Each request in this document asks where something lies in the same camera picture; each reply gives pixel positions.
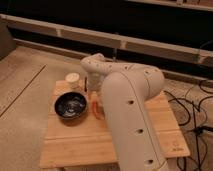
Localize black floor cables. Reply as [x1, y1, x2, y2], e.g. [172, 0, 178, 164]
[163, 79, 213, 171]

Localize white ceramic cup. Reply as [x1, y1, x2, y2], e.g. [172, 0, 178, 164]
[65, 73, 80, 88]

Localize grey shelf rail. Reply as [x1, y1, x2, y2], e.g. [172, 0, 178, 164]
[0, 13, 213, 67]

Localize black ceramic bowl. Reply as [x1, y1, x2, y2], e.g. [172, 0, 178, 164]
[54, 92, 87, 120]

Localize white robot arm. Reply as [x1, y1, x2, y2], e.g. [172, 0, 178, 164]
[81, 53, 169, 171]

